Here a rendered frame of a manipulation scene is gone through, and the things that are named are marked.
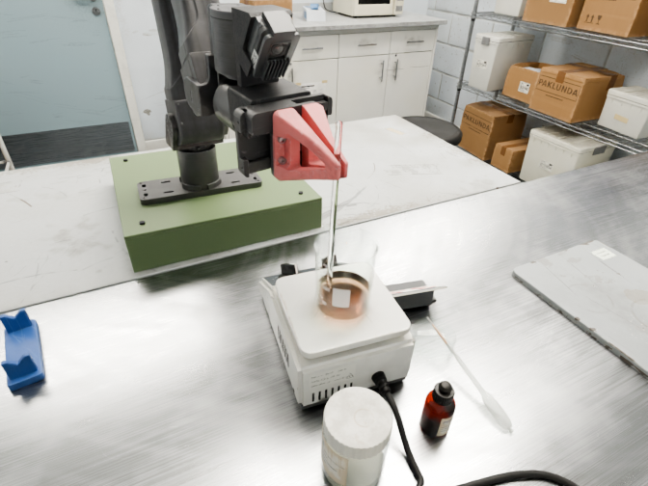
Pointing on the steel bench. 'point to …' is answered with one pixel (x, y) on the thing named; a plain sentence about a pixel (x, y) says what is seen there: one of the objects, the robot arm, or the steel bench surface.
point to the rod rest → (21, 350)
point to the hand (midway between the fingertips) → (337, 168)
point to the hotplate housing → (391, 355)
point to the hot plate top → (303, 311)
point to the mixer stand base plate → (596, 296)
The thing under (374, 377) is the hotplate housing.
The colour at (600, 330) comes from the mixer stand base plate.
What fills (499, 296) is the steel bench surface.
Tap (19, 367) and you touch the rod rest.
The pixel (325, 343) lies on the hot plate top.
